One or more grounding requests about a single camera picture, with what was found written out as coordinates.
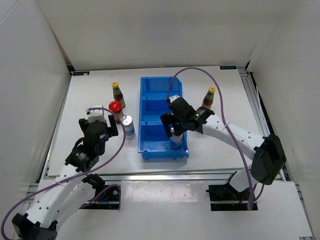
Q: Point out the left aluminium side rail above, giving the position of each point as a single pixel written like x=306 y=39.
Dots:
x=49 y=125

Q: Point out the left yellow-cap sauce bottle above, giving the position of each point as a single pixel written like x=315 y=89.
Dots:
x=117 y=93

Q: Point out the silver-top shaker can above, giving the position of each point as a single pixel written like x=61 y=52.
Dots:
x=128 y=124
x=175 y=141

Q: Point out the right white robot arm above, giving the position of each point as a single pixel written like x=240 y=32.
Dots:
x=265 y=152

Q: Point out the right aluminium side rail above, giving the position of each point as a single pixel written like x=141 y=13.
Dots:
x=256 y=102

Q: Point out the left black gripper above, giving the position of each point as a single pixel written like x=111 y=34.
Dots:
x=114 y=132

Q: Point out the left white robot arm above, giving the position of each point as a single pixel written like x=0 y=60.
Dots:
x=75 y=185

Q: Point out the yellow-cap sauce bottle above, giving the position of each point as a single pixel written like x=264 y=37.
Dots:
x=117 y=93
x=209 y=98

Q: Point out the blue three-compartment plastic bin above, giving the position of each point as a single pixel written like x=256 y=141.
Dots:
x=153 y=142

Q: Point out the aluminium side rail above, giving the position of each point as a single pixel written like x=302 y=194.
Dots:
x=49 y=125
x=256 y=102

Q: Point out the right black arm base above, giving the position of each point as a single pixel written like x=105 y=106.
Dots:
x=223 y=199

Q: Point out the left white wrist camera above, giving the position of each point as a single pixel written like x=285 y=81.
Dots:
x=96 y=114

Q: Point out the right black corner label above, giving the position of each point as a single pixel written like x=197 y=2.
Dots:
x=228 y=67

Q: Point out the aluminium front rail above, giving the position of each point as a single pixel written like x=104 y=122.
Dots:
x=181 y=175

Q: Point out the black corner label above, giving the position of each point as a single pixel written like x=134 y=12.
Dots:
x=81 y=73
x=228 y=67

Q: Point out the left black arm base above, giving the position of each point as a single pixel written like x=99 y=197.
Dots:
x=107 y=197

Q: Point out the left red-lid sauce jar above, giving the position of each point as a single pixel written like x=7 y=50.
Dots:
x=116 y=107

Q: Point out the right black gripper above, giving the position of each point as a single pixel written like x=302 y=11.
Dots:
x=168 y=119

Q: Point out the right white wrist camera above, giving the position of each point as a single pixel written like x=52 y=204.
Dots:
x=172 y=98

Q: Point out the right yellow-cap sauce bottle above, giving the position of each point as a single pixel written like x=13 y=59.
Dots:
x=209 y=98

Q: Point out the left black corner label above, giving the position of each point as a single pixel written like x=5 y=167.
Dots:
x=81 y=73

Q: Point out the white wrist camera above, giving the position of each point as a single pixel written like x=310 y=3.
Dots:
x=96 y=114
x=172 y=98

